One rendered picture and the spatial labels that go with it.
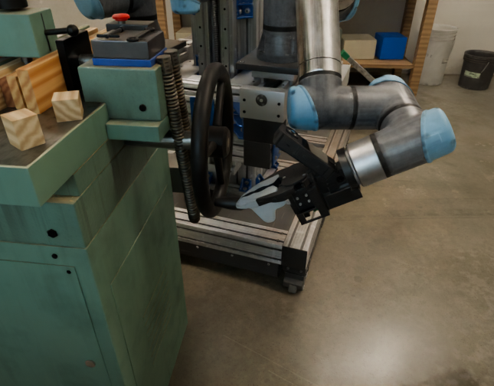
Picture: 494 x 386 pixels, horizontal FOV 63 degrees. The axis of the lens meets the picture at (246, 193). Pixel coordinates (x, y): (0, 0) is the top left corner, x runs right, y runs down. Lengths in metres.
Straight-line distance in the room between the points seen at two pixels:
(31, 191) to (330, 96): 0.47
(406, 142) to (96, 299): 0.59
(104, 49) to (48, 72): 0.10
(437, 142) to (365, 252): 1.20
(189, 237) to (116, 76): 0.94
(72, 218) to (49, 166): 0.11
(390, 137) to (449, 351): 1.02
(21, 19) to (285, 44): 0.73
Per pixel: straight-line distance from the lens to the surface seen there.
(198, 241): 1.55
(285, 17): 1.25
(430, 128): 0.65
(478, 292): 1.80
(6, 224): 0.76
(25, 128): 0.61
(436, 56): 4.00
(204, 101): 0.65
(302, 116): 0.68
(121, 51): 0.72
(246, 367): 1.37
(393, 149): 0.65
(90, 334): 0.87
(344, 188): 0.68
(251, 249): 1.47
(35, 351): 0.99
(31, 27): 0.79
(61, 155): 0.63
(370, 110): 0.71
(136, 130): 0.72
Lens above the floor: 1.14
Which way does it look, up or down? 33 degrees down
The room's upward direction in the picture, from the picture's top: straight up
